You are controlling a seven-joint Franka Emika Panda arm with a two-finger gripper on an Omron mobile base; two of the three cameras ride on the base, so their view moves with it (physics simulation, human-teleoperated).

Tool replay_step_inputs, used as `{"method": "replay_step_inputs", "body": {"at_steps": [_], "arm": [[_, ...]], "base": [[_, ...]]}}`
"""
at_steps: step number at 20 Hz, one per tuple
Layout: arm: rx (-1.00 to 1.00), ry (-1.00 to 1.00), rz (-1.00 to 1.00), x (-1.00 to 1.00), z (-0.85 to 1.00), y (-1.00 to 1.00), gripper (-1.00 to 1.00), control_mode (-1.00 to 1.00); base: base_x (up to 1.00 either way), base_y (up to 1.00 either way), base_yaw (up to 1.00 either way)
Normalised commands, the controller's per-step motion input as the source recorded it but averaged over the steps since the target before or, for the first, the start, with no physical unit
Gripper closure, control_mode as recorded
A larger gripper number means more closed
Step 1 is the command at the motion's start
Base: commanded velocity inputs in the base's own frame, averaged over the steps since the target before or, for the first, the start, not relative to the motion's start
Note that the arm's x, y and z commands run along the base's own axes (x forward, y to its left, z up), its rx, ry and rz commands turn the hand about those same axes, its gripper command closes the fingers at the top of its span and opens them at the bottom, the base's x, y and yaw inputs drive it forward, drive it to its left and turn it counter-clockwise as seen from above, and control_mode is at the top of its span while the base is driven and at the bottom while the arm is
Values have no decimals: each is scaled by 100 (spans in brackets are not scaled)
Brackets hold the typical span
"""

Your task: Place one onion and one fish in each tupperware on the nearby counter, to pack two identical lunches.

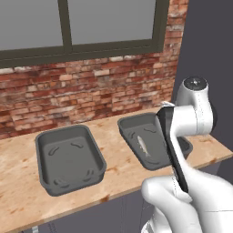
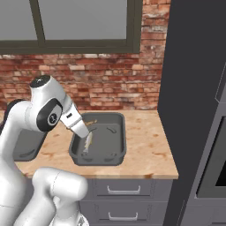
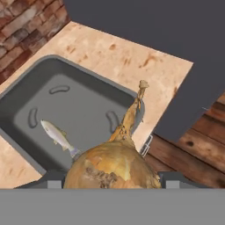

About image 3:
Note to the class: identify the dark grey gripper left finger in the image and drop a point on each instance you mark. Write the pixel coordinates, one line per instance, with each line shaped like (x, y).
(52, 179)

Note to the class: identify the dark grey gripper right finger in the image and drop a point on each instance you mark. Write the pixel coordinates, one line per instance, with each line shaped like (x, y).
(175, 179)

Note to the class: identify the yellow-brown onion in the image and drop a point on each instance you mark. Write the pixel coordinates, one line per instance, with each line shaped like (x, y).
(114, 167)

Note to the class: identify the silver fish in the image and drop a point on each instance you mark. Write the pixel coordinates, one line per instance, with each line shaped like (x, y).
(58, 137)

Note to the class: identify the dark grey cabinet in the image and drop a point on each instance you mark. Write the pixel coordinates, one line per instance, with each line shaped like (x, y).
(164, 44)

